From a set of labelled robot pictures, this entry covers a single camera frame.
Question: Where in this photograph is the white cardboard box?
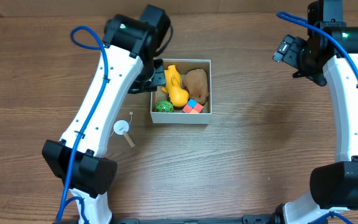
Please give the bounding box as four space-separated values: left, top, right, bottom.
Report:
150 58 212 124

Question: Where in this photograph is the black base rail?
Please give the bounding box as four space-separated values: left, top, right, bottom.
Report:
53 213 291 224

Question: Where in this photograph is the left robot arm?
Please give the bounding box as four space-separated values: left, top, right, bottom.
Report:
42 5 173 223

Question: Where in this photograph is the brown plush toy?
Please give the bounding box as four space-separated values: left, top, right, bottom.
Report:
183 68 209 105

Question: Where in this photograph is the multicoloured cube puzzle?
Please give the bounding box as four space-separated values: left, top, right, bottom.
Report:
182 99 204 114

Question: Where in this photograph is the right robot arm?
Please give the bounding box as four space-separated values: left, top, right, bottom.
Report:
268 0 358 223

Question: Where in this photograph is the green numbered ball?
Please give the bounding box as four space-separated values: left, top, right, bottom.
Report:
154 100 174 113

